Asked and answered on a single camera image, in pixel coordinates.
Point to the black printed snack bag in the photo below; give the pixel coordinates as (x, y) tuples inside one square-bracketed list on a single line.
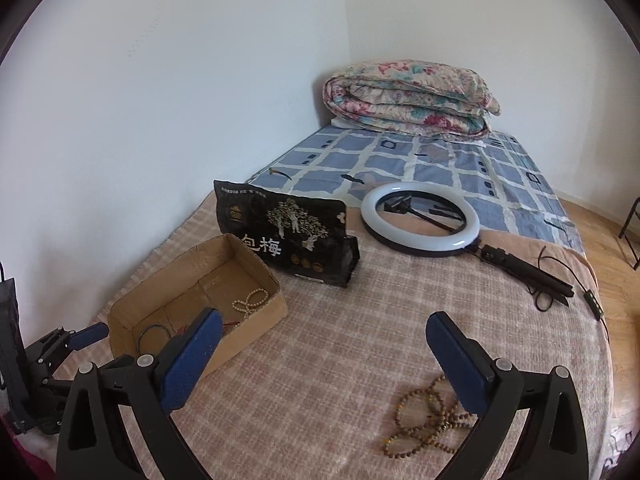
[(299, 235)]

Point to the red cord jade pendant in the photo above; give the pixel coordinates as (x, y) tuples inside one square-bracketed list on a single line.
[(228, 327)]

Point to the black metal clothes rack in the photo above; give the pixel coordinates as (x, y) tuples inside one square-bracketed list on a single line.
[(628, 237)]

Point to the blue checked bed sheet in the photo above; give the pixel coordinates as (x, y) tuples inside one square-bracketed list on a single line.
[(495, 175)]

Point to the white ring light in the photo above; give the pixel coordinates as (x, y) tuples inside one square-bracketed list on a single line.
[(421, 219)]

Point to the black ring light handle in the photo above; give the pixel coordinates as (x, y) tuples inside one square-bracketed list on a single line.
[(531, 276)]

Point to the cardboard box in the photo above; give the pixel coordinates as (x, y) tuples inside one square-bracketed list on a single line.
[(221, 273)]

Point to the folded floral quilt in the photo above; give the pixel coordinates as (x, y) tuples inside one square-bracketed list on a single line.
[(412, 97)]

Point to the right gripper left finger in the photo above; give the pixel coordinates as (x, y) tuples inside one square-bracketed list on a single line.
[(94, 443)]

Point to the pink plaid blanket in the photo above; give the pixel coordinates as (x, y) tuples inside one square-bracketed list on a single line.
[(313, 398)]

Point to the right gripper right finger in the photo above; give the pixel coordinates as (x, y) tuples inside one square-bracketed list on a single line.
[(552, 443)]

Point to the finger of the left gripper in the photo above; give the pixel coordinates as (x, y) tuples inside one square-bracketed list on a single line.
[(88, 336)]

